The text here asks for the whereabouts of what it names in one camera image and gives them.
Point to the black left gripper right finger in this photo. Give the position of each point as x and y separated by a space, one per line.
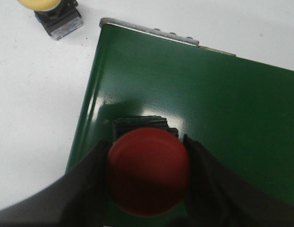
217 197

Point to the yellow button back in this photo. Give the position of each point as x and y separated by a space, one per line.
58 17

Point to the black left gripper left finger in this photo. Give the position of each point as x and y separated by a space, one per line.
78 199

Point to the red button front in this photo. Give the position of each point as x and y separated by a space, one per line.
148 167

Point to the green conveyor belt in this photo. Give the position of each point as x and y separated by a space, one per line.
241 111

